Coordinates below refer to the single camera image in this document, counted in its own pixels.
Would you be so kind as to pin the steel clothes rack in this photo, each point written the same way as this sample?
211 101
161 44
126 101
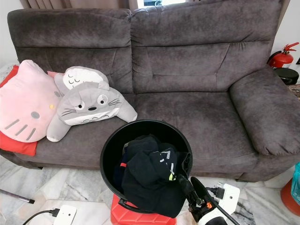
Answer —
18 197

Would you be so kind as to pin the black round stool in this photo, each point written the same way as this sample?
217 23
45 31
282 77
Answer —
288 76

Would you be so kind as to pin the red cushion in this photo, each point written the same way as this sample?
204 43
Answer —
16 146

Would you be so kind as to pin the red fire extinguisher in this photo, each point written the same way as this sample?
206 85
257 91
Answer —
281 59

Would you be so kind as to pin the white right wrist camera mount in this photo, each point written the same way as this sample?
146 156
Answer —
229 199

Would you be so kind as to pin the red waste bin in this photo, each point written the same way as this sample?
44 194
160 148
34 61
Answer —
288 201

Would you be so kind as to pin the grey Totoro plush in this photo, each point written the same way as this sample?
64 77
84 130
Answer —
91 105

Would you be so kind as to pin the red plastic stool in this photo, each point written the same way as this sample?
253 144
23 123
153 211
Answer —
126 218

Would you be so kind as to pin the teal bin bag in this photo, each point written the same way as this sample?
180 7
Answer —
296 180

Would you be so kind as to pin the black garment yellow-green mark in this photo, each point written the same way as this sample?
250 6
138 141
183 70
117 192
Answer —
150 185

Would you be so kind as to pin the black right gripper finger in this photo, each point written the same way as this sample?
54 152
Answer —
201 192
186 188

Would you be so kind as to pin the black plastic bucket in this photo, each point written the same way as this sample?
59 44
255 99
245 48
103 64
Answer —
112 147

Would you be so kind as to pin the pink cat face pillow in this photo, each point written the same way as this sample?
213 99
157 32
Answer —
28 105

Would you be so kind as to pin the brown curtain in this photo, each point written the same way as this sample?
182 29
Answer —
75 3

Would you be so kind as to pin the dark grey fabric sofa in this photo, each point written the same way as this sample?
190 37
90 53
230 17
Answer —
192 61

